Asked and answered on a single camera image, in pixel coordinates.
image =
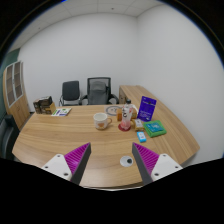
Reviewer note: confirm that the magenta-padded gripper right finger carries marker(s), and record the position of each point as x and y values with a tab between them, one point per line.
164	165

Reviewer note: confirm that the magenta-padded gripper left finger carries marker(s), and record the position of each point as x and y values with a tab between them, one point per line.
58	165

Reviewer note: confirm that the small blue packet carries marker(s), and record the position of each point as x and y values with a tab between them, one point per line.
141	136

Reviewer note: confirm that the green flat packet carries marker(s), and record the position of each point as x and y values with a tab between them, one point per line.
155	128

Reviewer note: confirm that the small beige packet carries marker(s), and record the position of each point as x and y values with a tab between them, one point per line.
139	124

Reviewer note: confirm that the white colourful leaflet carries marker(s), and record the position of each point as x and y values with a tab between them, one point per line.
61	112

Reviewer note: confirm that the flat round red coaster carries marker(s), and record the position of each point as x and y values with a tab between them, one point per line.
120	128

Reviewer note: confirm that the purple standing pouch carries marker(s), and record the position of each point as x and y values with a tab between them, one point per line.
146	109

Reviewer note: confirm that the black leather armchair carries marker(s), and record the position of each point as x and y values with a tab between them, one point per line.
7	136

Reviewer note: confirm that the brown and black box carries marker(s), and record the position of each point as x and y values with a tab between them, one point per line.
44	106

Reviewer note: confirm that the white patterned ceramic mug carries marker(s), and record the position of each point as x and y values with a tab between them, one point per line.
101	120

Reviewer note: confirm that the small orange box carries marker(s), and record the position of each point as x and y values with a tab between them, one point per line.
119	115

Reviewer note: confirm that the black padded office chair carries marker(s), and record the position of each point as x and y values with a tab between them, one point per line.
70	91

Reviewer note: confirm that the wooden shelf cabinet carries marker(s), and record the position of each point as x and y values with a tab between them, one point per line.
16	100

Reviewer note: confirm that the grey backpack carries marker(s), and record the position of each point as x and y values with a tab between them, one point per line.
98	93

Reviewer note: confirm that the black mesh office chair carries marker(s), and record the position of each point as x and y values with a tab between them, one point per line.
113	98

